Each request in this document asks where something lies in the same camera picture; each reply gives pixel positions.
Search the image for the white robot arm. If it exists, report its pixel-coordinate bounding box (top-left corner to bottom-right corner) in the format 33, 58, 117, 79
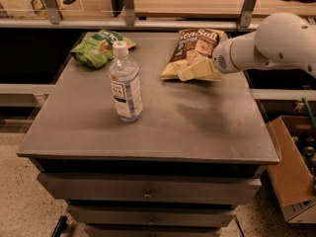
178, 13, 316, 81

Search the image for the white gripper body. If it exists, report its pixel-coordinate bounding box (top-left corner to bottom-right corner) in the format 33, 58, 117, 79
212, 39, 239, 74

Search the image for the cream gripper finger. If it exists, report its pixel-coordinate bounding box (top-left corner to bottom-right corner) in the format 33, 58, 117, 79
178, 58, 221, 81

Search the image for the snack package on shelf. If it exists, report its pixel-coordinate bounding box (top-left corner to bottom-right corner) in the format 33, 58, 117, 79
0, 0, 63, 20

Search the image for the brown sea salt chip bag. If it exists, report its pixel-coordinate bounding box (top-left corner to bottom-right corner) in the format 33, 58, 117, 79
160, 28, 224, 80

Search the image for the wooden shelf with metal posts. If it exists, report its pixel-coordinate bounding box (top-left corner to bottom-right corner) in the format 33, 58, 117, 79
0, 0, 316, 30

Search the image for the green rice chip bag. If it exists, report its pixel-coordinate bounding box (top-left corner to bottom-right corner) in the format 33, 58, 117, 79
70, 30, 136, 69

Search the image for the green rod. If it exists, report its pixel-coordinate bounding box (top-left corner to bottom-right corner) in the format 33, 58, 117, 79
302, 97, 316, 131

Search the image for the open cardboard box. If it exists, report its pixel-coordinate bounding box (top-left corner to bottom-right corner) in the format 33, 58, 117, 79
267, 116, 316, 224

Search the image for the grey metal drawer cabinet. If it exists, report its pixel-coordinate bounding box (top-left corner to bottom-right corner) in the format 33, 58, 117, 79
18, 33, 278, 237

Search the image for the clear plastic water bottle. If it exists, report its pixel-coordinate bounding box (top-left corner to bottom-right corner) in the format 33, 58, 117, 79
109, 40, 143, 121

